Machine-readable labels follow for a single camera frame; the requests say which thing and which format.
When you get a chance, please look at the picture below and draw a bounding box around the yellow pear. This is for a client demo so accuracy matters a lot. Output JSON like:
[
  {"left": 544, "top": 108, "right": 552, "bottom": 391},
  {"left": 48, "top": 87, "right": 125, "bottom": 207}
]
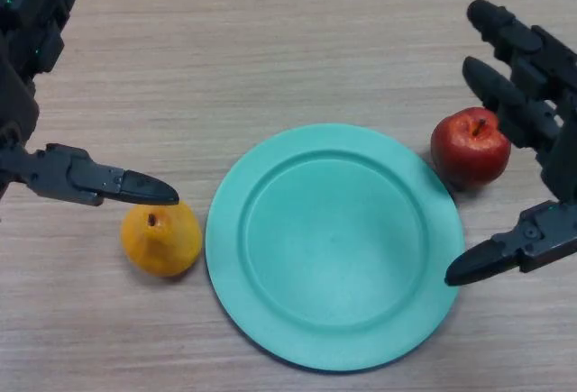
[{"left": 120, "top": 200, "right": 203, "bottom": 278}]

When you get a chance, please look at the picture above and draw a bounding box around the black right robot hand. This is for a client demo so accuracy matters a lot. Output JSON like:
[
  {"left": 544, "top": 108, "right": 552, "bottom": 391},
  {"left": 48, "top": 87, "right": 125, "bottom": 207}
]
[{"left": 444, "top": 0, "right": 577, "bottom": 287}]

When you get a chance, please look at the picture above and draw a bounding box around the red apple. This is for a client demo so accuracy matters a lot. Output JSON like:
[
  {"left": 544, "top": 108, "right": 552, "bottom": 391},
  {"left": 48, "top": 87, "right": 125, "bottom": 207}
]
[{"left": 430, "top": 106, "right": 512, "bottom": 187}]

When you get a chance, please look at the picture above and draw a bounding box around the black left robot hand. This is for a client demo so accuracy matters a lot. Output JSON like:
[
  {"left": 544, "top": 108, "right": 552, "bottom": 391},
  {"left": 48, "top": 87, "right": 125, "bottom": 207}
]
[{"left": 0, "top": 0, "right": 180, "bottom": 208}]

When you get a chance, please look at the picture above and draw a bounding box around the green round plate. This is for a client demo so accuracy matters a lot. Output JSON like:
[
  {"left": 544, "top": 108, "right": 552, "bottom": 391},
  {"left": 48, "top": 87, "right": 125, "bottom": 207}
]
[{"left": 205, "top": 123, "right": 466, "bottom": 372}]

